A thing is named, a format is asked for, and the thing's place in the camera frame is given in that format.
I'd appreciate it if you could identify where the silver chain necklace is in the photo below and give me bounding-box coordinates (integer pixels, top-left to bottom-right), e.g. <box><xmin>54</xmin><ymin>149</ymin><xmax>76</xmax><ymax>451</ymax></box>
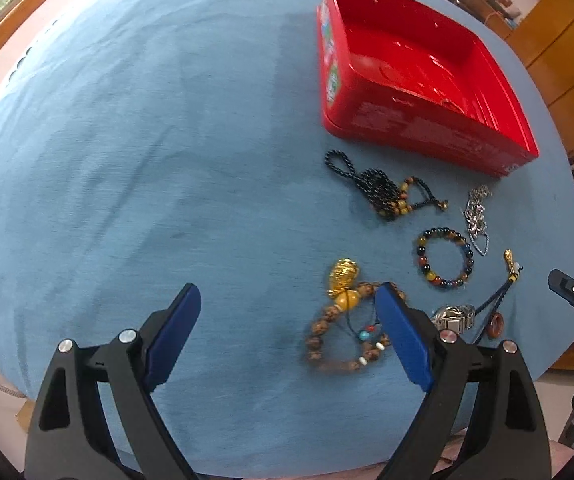
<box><xmin>461</xmin><ymin>184</ymin><xmax>493</xmax><ymax>257</ymax></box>

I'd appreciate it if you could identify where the blue table cloth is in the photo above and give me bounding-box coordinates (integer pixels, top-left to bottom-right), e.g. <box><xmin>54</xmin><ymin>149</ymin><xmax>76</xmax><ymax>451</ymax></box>
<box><xmin>0</xmin><ymin>0</ymin><xmax>574</xmax><ymax>478</ymax></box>

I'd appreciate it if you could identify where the black bead necklace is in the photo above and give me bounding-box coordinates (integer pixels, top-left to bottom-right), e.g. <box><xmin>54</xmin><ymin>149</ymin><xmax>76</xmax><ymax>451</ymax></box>
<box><xmin>323</xmin><ymin>148</ymin><xmax>404</xmax><ymax>222</ymax></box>

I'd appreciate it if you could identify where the silver wrist watch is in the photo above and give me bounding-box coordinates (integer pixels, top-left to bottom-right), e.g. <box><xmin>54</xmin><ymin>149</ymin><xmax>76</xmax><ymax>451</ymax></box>
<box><xmin>431</xmin><ymin>304</ymin><xmax>476</xmax><ymax>334</ymax></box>

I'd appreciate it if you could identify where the multicolour bead bracelet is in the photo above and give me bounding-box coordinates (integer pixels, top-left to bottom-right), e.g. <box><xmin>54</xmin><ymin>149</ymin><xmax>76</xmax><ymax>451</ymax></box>
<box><xmin>414</xmin><ymin>226</ymin><xmax>476</xmax><ymax>290</ymax></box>

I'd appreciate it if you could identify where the wooden bead bracelet gold charm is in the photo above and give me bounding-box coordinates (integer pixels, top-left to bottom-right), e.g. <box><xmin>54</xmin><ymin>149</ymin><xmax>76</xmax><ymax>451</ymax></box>
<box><xmin>304</xmin><ymin>258</ymin><xmax>392</xmax><ymax>374</ymax></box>

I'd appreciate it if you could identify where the red-brown stone ring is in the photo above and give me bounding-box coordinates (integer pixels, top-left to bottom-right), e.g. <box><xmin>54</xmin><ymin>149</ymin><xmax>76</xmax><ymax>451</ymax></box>
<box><xmin>484</xmin><ymin>311</ymin><xmax>506</xmax><ymax>340</ymax></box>

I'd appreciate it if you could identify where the red tin box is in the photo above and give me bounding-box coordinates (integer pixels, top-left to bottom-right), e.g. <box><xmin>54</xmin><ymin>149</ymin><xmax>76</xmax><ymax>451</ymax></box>
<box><xmin>316</xmin><ymin>0</ymin><xmax>540</xmax><ymax>177</ymax></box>

